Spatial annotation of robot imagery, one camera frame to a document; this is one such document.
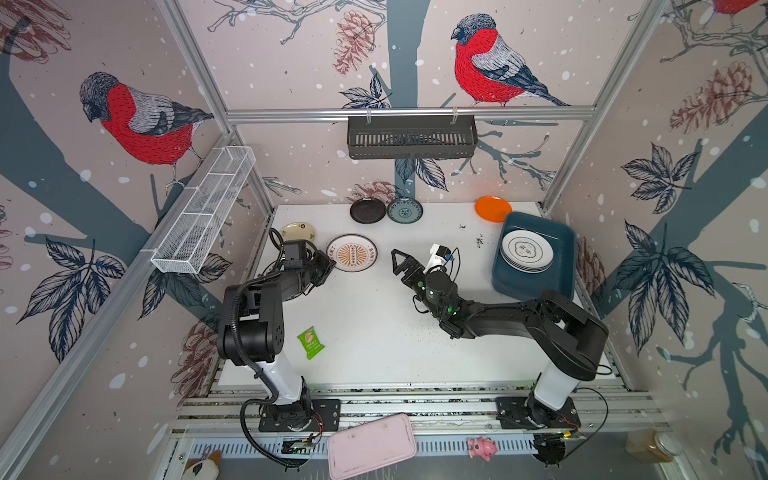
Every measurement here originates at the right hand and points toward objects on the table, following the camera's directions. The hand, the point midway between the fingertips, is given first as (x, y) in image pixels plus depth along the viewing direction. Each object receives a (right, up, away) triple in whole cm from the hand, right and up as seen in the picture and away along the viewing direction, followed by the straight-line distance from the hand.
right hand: (395, 260), depth 83 cm
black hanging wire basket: (+6, +42, +21) cm, 47 cm away
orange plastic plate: (+40, +18, +35) cm, 56 cm away
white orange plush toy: (-43, -45, -18) cm, 65 cm away
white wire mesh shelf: (-52, +4, -12) cm, 54 cm away
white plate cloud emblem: (+47, +1, +21) cm, 51 cm away
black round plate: (-11, +17, +42) cm, 47 cm away
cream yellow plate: (-38, +9, +31) cm, 50 cm away
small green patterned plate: (+4, +17, +36) cm, 40 cm away
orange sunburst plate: (-15, +1, +20) cm, 25 cm away
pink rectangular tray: (-6, -41, -16) cm, 45 cm away
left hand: (-19, -1, +12) cm, 23 cm away
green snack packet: (-25, -24, +2) cm, 35 cm away
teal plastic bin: (+55, -8, +16) cm, 58 cm away
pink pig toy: (+20, -42, -16) cm, 49 cm away
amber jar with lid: (+55, -38, -21) cm, 70 cm away
